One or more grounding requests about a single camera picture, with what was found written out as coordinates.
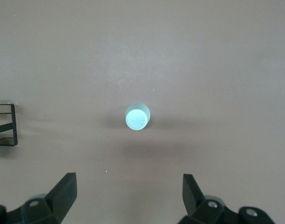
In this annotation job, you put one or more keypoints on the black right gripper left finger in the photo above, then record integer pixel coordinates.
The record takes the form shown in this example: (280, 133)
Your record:
(63, 193)

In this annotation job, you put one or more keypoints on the pale green cup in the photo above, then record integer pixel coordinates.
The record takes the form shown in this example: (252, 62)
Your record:
(136, 120)

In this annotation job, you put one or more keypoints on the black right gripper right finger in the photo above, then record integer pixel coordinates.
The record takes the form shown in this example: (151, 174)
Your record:
(191, 196)

